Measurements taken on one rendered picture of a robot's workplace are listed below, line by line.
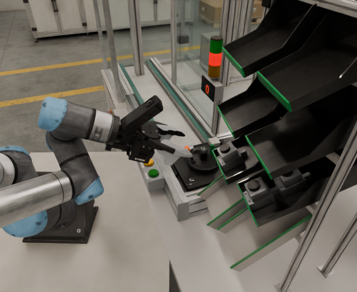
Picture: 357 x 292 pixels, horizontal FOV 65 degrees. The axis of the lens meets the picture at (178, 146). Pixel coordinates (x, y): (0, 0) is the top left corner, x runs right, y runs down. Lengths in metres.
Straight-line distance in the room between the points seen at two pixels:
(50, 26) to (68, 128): 5.55
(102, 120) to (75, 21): 5.54
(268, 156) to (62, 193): 0.46
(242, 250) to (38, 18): 5.71
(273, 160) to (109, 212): 0.74
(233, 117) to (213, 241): 0.50
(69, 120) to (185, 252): 0.62
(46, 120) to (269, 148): 0.49
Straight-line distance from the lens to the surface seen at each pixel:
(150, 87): 1.89
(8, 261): 1.19
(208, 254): 1.05
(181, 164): 1.18
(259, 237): 0.87
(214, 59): 1.18
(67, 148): 0.73
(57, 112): 0.65
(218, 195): 0.99
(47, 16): 6.14
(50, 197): 0.68
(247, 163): 0.83
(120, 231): 1.12
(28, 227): 0.90
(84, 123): 0.65
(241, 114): 0.76
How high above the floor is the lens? 1.76
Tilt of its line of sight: 38 degrees down
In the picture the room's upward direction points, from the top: straight up
